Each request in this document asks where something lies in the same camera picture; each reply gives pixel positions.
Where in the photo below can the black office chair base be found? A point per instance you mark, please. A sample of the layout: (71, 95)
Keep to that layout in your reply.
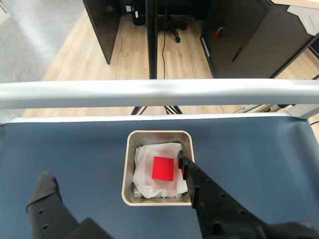
(174, 25)

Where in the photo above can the dark grey cabinet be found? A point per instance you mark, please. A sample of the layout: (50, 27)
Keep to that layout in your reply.
(249, 37)

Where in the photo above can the silver metal cart frame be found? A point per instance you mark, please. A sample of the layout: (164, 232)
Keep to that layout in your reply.
(149, 92)

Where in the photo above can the black desk side panel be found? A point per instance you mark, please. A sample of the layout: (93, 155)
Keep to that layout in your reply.
(102, 25)

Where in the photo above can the red key tag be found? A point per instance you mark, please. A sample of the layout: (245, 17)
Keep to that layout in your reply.
(217, 32)

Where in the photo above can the black waste bin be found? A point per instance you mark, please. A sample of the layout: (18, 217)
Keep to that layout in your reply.
(138, 15)

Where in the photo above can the red cube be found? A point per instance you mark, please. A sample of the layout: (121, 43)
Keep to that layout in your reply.
(163, 168)

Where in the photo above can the white crumpled tissue paper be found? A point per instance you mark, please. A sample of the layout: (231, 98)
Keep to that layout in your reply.
(144, 174)

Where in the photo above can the white square metal box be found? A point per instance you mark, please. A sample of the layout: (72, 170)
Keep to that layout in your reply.
(125, 174)

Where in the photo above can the dark grey table mat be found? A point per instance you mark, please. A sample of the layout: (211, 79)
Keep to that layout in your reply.
(74, 149)

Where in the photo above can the black vertical pole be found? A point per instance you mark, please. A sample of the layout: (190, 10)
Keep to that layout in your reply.
(152, 37)

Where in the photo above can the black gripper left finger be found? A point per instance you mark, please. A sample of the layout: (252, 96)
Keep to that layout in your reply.
(45, 206)

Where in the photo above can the black tripod legs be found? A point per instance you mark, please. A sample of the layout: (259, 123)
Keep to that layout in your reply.
(138, 110)

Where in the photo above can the grey desk corner piece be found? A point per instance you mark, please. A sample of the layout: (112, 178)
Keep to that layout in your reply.
(306, 17)

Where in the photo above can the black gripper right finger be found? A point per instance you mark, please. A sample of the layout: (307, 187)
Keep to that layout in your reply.
(211, 199)

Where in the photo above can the grey table leg base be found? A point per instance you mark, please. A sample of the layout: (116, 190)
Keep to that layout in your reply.
(264, 108)

